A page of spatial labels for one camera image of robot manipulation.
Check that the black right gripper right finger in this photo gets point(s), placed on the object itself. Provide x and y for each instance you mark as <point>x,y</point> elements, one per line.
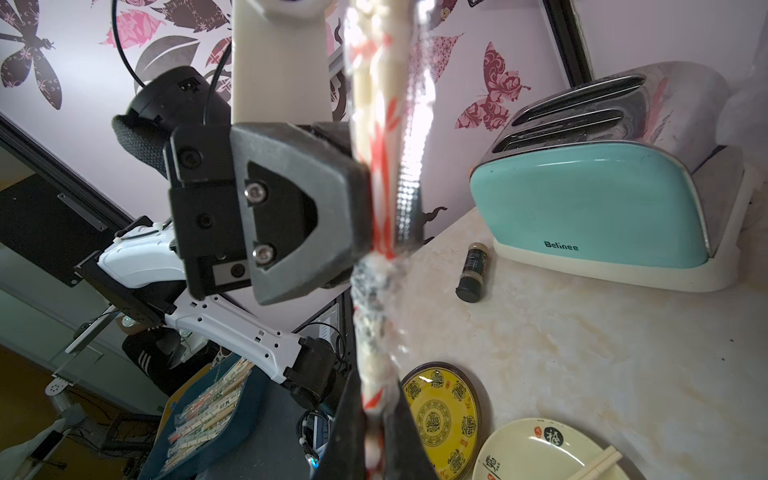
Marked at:
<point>404,454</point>

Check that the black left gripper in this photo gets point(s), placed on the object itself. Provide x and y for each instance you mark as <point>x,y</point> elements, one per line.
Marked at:
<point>304,202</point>

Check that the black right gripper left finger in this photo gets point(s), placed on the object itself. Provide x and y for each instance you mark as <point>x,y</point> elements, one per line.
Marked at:
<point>344,456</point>

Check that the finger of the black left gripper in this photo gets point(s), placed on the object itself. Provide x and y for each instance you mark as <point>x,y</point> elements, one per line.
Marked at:
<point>408,213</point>

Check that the red chopsticks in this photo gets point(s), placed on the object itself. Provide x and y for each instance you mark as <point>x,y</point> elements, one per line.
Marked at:
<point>392,95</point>

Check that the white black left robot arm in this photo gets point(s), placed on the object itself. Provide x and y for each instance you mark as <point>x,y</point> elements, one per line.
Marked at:
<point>143,276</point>

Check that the blue tray of chopsticks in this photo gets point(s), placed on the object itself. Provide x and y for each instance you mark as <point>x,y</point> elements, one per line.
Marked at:
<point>213,416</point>

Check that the yellow black patterned plate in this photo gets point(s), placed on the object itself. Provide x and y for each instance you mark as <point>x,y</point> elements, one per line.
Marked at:
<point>447,414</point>

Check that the black small cylinder jar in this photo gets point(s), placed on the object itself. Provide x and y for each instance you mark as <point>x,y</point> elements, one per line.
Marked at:
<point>471,284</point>

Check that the cream plate middle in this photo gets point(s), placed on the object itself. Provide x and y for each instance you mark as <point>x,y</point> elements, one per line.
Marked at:
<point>535,448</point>

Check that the person in black clothes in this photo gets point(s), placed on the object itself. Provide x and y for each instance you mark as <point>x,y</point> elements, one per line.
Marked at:
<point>152,351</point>

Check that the mint green toaster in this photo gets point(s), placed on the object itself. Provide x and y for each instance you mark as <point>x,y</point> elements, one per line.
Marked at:
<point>621,179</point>

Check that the clear plastic bin liner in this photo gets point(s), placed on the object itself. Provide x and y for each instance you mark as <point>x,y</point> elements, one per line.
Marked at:
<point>743,121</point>

